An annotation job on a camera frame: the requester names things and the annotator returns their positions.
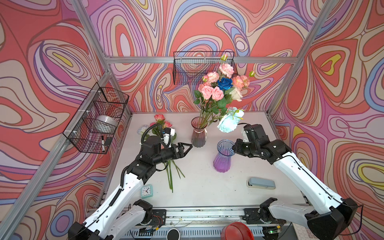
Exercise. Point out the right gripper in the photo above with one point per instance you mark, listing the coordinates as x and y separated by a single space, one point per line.
236 147

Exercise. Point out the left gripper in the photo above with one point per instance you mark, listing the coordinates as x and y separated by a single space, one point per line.
179 154

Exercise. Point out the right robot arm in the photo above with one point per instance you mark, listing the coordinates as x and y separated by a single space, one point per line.
328 215

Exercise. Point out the white calculator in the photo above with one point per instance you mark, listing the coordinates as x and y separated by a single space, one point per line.
302 232

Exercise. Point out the blue rose stem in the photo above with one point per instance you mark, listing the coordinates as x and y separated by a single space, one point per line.
225 84

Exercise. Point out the pile of artificial flowers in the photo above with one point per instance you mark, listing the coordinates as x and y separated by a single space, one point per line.
155 129

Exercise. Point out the light pink rose stem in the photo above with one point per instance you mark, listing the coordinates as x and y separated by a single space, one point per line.
217 94

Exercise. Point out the blue purple glass vase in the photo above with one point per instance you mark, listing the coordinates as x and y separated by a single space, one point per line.
222 161

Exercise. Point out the black wire basket back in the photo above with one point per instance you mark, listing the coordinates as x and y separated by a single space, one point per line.
189 67

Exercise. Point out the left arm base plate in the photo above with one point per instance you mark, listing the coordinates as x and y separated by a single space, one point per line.
158 219

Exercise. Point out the red emergency stop button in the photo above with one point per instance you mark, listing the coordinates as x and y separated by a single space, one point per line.
236 231

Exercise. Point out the pink glass vase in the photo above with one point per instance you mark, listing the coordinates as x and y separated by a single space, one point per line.
199 136

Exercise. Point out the small pink rosebud stem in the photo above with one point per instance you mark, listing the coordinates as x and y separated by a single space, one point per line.
206 92

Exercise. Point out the black marker pen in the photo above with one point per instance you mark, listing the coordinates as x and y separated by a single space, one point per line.
103 144

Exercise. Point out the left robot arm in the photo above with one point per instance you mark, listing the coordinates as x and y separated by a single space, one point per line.
108 222

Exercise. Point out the white tape roll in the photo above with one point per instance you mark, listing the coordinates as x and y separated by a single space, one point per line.
107 121

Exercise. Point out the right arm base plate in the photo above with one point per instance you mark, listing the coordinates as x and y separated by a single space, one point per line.
255 216

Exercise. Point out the small teal alarm clock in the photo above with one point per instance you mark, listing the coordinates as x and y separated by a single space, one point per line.
146 191

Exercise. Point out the black wire basket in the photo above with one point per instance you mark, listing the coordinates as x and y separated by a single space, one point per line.
93 127
189 67

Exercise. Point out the black wire basket left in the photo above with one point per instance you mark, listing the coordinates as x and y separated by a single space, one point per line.
93 127

